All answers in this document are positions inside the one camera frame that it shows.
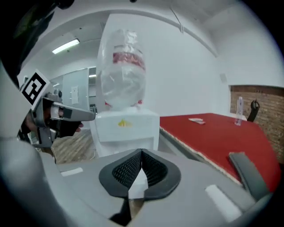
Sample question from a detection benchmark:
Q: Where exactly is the plastic-wrapped water bottle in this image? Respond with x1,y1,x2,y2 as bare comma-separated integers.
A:
97,28,147,112

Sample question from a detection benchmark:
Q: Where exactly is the person's left hand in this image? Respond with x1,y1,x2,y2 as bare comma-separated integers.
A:
45,106,84,138

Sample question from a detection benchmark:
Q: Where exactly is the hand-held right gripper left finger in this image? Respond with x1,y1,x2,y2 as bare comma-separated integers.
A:
55,148,142,225

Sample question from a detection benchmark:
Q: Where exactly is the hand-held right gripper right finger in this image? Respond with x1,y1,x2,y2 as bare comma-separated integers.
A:
128,148,258,227

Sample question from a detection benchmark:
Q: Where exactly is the person's white garment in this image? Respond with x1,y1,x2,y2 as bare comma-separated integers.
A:
0,59,69,227

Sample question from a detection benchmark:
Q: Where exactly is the small flat packet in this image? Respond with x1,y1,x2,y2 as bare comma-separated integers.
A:
188,117,206,125

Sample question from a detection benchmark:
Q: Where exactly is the grey padded armrest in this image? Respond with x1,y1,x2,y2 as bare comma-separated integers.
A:
229,151,270,201

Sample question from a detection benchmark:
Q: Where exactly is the white ceiling conduit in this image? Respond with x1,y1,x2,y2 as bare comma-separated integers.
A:
169,6,185,34

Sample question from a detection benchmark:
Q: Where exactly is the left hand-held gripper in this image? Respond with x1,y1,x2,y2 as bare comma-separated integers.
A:
19,69,96,148

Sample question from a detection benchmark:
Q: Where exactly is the red table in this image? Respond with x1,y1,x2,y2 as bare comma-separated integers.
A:
159,112,282,194

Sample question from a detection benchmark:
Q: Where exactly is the black chair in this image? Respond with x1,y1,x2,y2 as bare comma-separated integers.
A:
247,99,260,123

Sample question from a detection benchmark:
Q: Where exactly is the ceiling tube light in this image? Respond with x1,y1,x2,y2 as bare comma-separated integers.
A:
51,38,80,55

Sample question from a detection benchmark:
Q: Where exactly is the white paper sheet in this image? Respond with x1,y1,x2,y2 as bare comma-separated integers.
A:
71,86,79,105

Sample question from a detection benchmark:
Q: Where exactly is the glass partition door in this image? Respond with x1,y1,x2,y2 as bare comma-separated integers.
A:
61,67,90,113

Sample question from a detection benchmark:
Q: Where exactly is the clear plastic bottle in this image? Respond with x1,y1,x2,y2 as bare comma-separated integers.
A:
234,96,244,126

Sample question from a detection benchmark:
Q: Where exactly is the white water dispenser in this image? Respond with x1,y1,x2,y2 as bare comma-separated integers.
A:
89,110,161,159

